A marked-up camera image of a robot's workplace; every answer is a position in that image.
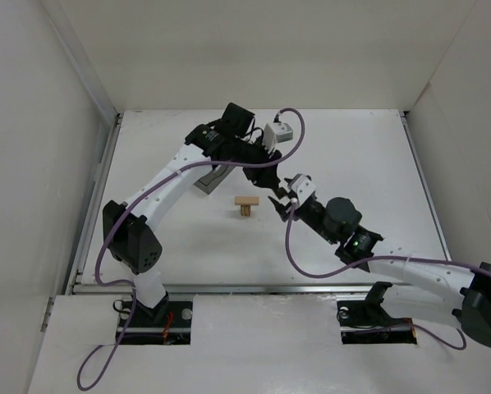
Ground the striped brown wood block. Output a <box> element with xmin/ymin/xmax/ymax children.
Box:
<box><xmin>240</xmin><ymin>205</ymin><xmax>252</xmax><ymax>217</ymax></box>

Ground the light wood rectangular block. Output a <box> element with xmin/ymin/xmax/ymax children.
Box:
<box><xmin>234</xmin><ymin>196</ymin><xmax>259</xmax><ymax>206</ymax></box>

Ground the grey translucent plastic bin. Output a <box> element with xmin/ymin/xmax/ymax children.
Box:
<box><xmin>194</xmin><ymin>166</ymin><xmax>233</xmax><ymax>195</ymax></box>

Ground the dark wood arch block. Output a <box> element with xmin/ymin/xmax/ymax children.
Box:
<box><xmin>275</xmin><ymin>186</ymin><xmax>287</xmax><ymax>199</ymax></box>

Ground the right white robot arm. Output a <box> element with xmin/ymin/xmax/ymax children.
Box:
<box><xmin>270</xmin><ymin>174</ymin><xmax>491</xmax><ymax>348</ymax></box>

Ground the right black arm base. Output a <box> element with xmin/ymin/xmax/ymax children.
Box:
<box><xmin>337</xmin><ymin>282</ymin><xmax>417</xmax><ymax>345</ymax></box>

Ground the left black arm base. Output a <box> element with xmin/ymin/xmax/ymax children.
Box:
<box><xmin>112</xmin><ymin>294</ymin><xmax>194</xmax><ymax>346</ymax></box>

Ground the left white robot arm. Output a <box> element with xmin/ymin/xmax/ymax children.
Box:
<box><xmin>102</xmin><ymin>103</ymin><xmax>293</xmax><ymax>323</ymax></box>

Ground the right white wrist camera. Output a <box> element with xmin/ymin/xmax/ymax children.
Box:
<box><xmin>288</xmin><ymin>173</ymin><xmax>316</xmax><ymax>206</ymax></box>

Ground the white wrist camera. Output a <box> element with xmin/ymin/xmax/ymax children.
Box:
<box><xmin>262</xmin><ymin>121</ymin><xmax>293</xmax><ymax>151</ymax></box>
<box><xmin>288</xmin><ymin>173</ymin><xmax>316</xmax><ymax>206</ymax></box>

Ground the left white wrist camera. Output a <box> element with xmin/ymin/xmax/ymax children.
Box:
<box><xmin>262</xmin><ymin>121</ymin><xmax>293</xmax><ymax>151</ymax></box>

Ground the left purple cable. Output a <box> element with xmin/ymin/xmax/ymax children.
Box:
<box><xmin>77</xmin><ymin>107</ymin><xmax>306</xmax><ymax>392</ymax></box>

